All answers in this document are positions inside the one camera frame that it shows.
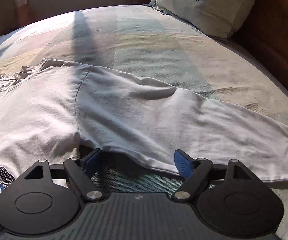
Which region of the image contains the wooden bed headboard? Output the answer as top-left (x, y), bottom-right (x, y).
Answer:
top-left (231, 0), bottom-right (288, 110)

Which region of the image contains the cream printed pillow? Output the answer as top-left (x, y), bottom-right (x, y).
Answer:
top-left (155, 0), bottom-right (263, 39)

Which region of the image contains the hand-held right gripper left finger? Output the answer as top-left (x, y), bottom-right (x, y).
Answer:
top-left (24, 148), bottom-right (106, 203)

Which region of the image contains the pastel checked bed sheet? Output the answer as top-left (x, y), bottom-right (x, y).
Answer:
top-left (0, 4), bottom-right (288, 240)

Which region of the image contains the blue-grey pillow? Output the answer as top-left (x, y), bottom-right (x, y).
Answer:
top-left (143, 0), bottom-right (174, 15)

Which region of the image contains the white printed long-sleeve shirt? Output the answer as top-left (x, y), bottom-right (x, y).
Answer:
top-left (0, 58), bottom-right (288, 233)

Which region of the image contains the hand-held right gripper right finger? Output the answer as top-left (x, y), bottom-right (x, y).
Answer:
top-left (172, 149), bottom-right (253, 202)

